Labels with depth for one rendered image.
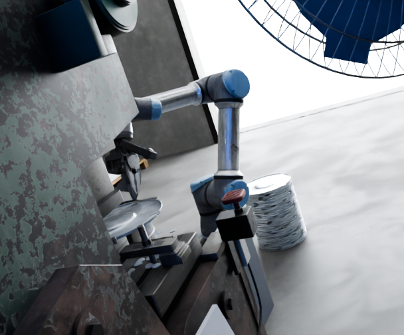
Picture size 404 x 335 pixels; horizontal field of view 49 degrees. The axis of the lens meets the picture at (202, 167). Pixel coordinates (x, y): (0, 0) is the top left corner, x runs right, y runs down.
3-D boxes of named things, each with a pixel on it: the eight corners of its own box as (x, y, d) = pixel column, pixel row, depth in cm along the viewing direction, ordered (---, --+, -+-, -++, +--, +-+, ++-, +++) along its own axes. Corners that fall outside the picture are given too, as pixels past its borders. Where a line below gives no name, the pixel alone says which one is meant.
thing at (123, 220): (44, 256, 120) (43, 253, 120) (99, 211, 146) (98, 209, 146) (135, 240, 109) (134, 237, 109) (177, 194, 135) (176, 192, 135)
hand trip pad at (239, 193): (234, 215, 131) (226, 191, 129) (253, 211, 128) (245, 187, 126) (228, 225, 124) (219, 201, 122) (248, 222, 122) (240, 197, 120)
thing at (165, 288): (74, 270, 141) (67, 253, 140) (203, 250, 124) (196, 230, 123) (8, 333, 114) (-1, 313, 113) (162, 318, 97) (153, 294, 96)
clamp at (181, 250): (134, 260, 117) (119, 224, 115) (191, 251, 111) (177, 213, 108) (123, 272, 112) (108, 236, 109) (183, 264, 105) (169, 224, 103)
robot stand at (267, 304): (238, 306, 211) (208, 220, 200) (274, 305, 202) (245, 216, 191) (224, 331, 196) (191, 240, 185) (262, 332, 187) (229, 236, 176)
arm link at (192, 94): (207, 75, 191) (105, 101, 163) (224, 70, 182) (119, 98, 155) (214, 102, 193) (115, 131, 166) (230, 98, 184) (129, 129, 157)
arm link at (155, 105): (147, 100, 161) (119, 99, 155) (163, 96, 152) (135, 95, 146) (147, 122, 161) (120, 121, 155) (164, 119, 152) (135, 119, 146)
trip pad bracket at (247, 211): (238, 266, 135) (218, 208, 131) (269, 262, 132) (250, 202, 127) (233, 277, 130) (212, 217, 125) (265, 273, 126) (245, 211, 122)
